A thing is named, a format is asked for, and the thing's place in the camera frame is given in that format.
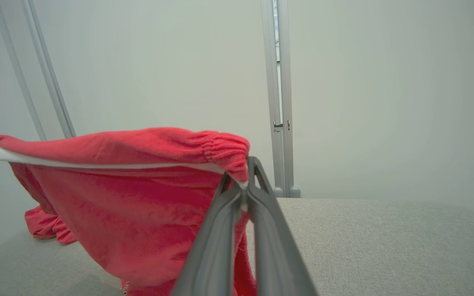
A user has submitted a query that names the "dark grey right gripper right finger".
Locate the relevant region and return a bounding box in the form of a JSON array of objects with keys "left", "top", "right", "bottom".
[{"left": 246, "top": 156, "right": 318, "bottom": 296}]

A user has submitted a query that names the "grey double partition post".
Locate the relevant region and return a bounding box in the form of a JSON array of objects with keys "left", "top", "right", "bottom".
[{"left": 260, "top": 0, "right": 301, "bottom": 199}]

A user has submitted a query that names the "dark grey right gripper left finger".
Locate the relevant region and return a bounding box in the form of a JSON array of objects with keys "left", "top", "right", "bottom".
[{"left": 171, "top": 173, "right": 246, "bottom": 296}]

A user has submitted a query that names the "red shorts white stripe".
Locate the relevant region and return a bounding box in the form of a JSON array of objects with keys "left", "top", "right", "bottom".
[{"left": 0, "top": 127, "right": 258, "bottom": 296}]

